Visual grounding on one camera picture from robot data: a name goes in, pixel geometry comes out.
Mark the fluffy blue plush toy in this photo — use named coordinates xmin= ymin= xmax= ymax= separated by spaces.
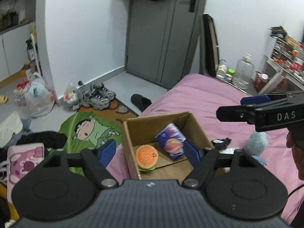
xmin=243 ymin=131 xmax=268 ymax=156

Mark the clear plastic jar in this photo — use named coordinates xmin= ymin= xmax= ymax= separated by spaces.
xmin=232 ymin=54 xmax=255 ymax=90

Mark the green cartoon floor mat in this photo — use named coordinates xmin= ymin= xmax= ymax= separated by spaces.
xmin=59 ymin=99 xmax=138 ymax=181

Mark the white bottle green lid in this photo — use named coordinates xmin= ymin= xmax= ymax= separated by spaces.
xmin=225 ymin=68 xmax=235 ymax=82

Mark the blue purple tissue pack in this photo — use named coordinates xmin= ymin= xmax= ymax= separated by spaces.
xmin=155 ymin=123 xmax=186 ymax=160

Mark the white desk with clutter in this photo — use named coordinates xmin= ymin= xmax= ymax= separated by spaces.
xmin=255 ymin=26 xmax=303 ymax=94

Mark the pink bed sheet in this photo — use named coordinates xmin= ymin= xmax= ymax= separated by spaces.
xmin=106 ymin=74 xmax=303 ymax=227

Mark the black clothing on floor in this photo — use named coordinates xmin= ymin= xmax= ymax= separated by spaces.
xmin=16 ymin=131 xmax=67 ymax=150

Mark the brown cardboard box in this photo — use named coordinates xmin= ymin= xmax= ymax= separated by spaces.
xmin=122 ymin=112 xmax=212 ymax=183

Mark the plush hamburger toy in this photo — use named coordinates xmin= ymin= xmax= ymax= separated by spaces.
xmin=135 ymin=145 xmax=159 ymax=172

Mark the grey sneaker left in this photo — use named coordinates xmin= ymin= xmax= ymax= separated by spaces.
xmin=81 ymin=88 xmax=110 ymax=110

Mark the grey sneaker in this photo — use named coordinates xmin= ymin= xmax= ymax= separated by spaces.
xmin=81 ymin=88 xmax=110 ymax=110
xmin=90 ymin=83 xmax=116 ymax=100

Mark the black framed board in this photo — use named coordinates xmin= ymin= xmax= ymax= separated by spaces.
xmin=201 ymin=13 xmax=219 ymax=78

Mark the grey sneaker right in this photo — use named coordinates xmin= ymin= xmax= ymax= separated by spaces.
xmin=90 ymin=83 xmax=116 ymax=100

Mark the small plastic bag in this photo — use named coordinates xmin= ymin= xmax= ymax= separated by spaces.
xmin=63 ymin=83 xmax=81 ymax=112

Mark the black slipper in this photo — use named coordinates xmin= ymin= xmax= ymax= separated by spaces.
xmin=130 ymin=94 xmax=152 ymax=112

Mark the pink cartoon pillow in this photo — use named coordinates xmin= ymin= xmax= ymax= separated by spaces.
xmin=7 ymin=142 xmax=44 ymax=204

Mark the white plastic bag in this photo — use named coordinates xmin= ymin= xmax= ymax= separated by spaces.
xmin=24 ymin=72 xmax=55 ymax=118

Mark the grey door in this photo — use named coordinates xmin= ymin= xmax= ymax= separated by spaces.
xmin=125 ymin=0 xmax=206 ymax=89

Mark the white cabinet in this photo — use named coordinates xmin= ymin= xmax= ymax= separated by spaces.
xmin=0 ymin=22 xmax=30 ymax=81

